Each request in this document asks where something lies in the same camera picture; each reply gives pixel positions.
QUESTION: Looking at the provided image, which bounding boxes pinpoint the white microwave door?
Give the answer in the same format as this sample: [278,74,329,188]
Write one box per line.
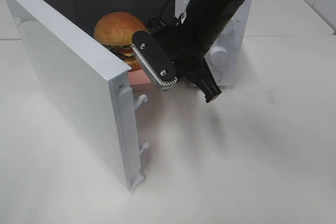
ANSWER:
[6,0,149,190]

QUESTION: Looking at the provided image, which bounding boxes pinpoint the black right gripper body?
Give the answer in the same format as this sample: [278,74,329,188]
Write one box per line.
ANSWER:
[148,16,210,77]

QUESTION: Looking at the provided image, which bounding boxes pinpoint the pink round plate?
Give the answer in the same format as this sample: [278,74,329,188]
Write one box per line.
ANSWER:
[128,69,151,85]

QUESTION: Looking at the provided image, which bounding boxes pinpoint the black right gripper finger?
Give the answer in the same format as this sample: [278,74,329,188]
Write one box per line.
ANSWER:
[184,61,222,103]

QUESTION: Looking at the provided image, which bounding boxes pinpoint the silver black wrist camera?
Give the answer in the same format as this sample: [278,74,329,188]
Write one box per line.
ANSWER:
[132,31,177,91]

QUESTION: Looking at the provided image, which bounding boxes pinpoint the burger with lettuce and tomato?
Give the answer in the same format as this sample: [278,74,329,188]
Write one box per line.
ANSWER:
[93,12,148,71]

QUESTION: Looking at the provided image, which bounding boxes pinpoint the round white door-release button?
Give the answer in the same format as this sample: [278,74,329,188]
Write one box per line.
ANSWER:
[211,70,223,83]

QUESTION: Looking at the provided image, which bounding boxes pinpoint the lower white microwave knob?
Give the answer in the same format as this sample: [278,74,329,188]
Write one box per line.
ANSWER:
[206,46,228,66]

